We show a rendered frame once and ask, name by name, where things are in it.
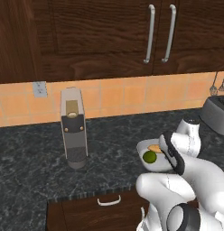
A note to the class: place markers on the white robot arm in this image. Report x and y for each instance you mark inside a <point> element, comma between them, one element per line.
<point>177,192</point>

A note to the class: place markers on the green lime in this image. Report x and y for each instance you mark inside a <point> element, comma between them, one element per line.
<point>149,156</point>

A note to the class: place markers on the white vegetable container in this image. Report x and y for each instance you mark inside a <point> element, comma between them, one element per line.
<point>157,164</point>

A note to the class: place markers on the grey coffee machine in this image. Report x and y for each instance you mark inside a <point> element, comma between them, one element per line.
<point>73,132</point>

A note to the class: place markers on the dark wood cupboard door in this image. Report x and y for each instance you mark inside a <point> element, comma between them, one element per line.
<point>86,36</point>
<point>195,33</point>

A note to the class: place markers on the dark wood drawer front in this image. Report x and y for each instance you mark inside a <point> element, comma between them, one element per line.
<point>95,213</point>

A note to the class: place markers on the grey toaster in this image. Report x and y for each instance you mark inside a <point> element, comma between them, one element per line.
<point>215,115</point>

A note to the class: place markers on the hanging metal utensil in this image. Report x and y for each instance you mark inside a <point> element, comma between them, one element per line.
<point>213,86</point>
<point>222,82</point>

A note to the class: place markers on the grey wall socket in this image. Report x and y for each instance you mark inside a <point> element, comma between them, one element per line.
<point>40,89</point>

